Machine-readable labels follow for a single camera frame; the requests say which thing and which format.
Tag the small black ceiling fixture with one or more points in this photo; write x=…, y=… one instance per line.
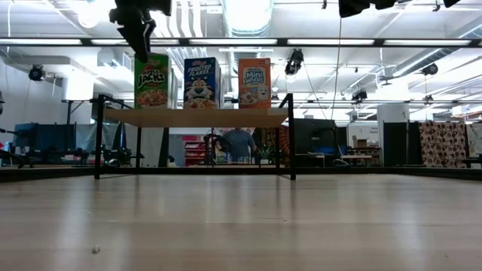
x=324, y=3
x=437, y=7

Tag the silver ventilation duct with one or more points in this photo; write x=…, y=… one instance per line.
x=246, y=19

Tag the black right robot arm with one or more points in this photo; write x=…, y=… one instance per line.
x=452, y=3

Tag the red storage rack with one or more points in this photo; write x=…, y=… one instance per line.
x=196, y=150

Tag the blue Frosted Flakes cereal box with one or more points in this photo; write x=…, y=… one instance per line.
x=199, y=86

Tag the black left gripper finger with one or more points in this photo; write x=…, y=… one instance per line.
x=137, y=30

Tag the black ceiling spotlight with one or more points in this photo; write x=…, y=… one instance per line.
x=359, y=96
x=36, y=73
x=428, y=99
x=430, y=69

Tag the black background equipment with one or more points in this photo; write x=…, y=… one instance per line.
x=116, y=156

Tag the orange Frosted Mini Wheats box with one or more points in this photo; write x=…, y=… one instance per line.
x=254, y=86

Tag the small potted plant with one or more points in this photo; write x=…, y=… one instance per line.
x=265, y=154

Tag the orange patterned panel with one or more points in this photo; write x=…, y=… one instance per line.
x=283, y=147

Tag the wooden shelf with black frame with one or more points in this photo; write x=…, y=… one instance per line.
x=196, y=117

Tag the black overhead frame beam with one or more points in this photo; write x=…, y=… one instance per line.
x=184, y=41

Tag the large black hanging spotlight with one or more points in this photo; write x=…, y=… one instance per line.
x=293, y=62

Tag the person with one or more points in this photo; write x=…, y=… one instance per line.
x=238, y=145

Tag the black room divider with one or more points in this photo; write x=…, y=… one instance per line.
x=395, y=145

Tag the black cabinet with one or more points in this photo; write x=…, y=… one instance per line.
x=312, y=131

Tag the blue grey cloth divider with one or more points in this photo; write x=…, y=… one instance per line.
x=56, y=135

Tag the brown patterned fabric divider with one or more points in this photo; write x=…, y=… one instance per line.
x=444, y=145

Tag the black table edge rail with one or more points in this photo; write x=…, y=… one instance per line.
x=45, y=174

